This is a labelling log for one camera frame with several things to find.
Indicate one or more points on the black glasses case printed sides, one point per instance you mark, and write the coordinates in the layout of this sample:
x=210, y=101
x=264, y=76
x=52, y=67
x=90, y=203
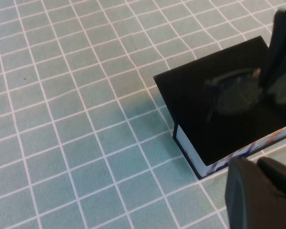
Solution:
x=195, y=100

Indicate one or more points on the black framed glasses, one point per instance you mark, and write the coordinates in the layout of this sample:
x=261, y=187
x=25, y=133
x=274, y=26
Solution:
x=231, y=100

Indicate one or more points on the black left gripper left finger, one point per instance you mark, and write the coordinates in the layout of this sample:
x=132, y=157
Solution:
x=248, y=202

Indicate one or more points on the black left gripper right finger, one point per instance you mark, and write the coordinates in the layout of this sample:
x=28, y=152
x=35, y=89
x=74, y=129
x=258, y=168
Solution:
x=281, y=181

